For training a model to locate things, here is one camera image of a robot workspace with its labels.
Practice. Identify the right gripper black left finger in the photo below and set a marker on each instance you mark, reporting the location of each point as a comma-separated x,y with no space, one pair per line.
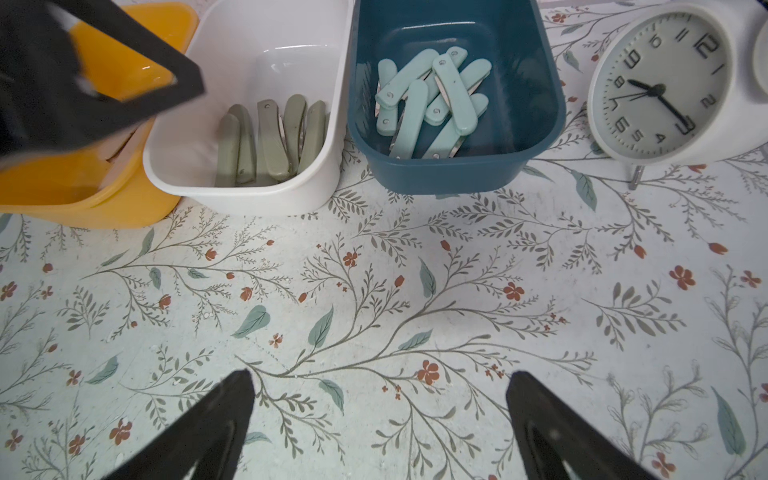
205,442

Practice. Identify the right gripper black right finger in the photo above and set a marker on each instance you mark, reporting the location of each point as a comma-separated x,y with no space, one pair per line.
555,442

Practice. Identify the yellow storage box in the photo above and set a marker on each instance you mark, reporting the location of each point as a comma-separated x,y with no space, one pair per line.
81,85

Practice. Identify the olive green fruit knife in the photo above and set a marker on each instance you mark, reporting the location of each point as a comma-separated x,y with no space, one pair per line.
228,136
315,132
273,165
246,169
293,120

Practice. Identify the white storage box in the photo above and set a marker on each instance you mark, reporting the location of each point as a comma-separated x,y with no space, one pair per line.
248,52

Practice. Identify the dark teal storage box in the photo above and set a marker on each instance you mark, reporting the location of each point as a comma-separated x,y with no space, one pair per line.
526,111

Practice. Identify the white alarm clock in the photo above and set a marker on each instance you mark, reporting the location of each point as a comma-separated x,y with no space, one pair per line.
684,84

